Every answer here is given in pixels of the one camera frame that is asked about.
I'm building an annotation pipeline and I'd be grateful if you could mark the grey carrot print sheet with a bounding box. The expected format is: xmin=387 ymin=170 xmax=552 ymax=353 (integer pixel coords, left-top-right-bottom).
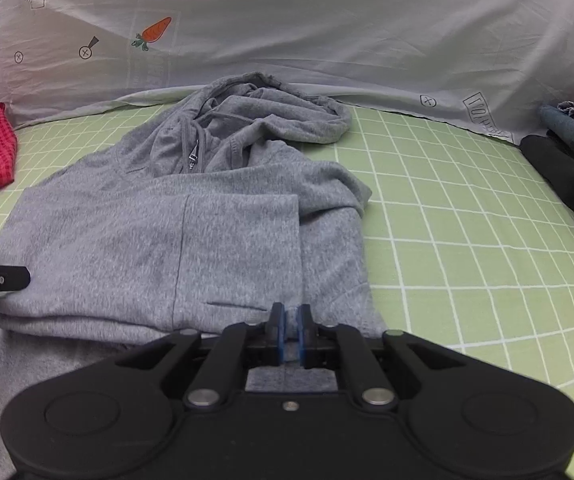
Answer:
xmin=0 ymin=0 xmax=574 ymax=142

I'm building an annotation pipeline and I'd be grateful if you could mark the black folded garment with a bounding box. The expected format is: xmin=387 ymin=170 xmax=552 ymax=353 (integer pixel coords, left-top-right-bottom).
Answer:
xmin=519 ymin=131 xmax=574 ymax=213

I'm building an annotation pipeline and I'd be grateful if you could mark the grey zip hoodie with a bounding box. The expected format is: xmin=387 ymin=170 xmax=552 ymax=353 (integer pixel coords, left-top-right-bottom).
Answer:
xmin=0 ymin=73 xmax=385 ymax=479

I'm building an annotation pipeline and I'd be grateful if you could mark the green grid mat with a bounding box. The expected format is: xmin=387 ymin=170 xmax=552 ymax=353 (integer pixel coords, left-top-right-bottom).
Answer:
xmin=0 ymin=102 xmax=574 ymax=480

